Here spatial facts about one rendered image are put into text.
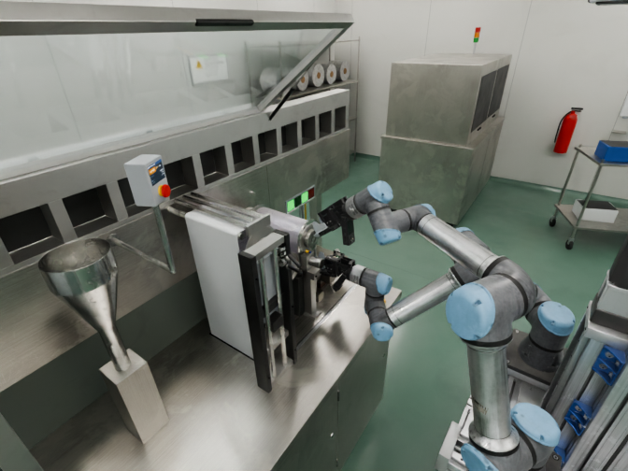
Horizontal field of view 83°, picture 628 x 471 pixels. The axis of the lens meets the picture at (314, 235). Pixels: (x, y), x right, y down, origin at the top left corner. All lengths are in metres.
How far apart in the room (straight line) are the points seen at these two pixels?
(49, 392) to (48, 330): 0.21
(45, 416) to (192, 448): 0.45
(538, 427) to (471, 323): 0.40
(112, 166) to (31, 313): 0.45
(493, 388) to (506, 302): 0.21
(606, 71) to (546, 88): 0.58
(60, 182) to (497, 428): 1.25
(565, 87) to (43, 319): 5.37
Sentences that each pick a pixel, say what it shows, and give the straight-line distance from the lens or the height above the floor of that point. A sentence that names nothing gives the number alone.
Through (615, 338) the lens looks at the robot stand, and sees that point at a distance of 1.22.
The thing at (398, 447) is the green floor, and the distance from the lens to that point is 2.26.
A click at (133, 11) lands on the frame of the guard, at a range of 0.76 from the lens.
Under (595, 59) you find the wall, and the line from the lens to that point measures 5.47.
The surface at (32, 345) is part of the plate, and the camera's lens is 1.27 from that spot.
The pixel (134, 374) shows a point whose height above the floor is 1.16.
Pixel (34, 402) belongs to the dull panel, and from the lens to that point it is 1.37.
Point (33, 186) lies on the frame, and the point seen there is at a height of 1.63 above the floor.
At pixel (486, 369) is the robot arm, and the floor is 1.26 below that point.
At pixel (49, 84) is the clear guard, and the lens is 0.84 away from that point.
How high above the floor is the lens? 1.95
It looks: 30 degrees down
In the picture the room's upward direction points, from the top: 1 degrees counter-clockwise
